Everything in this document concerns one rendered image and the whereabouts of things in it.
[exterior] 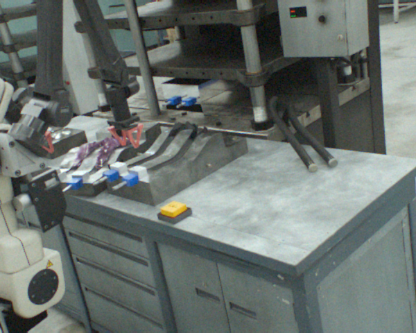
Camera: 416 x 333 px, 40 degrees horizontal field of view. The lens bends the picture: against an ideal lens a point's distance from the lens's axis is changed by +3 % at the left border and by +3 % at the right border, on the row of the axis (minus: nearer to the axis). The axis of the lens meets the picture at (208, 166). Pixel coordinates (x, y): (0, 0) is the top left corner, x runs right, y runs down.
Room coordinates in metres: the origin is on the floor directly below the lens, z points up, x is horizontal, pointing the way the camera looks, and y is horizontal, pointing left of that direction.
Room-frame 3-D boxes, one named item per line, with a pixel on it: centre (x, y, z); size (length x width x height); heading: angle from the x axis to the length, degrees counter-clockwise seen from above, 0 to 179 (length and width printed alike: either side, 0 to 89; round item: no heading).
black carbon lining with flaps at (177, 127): (1.98, 0.12, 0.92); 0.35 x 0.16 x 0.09; 132
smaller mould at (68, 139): (2.57, 0.66, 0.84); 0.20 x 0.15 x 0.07; 132
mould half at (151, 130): (2.19, 0.41, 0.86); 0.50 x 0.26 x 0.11; 149
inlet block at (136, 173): (1.77, 0.27, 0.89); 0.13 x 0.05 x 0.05; 132
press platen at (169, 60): (3.01, -0.16, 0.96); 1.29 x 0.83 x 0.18; 42
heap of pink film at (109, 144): (2.19, 0.40, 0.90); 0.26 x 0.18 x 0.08; 149
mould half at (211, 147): (1.99, 0.10, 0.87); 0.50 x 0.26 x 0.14; 132
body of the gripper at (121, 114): (1.80, 0.24, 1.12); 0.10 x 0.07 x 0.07; 42
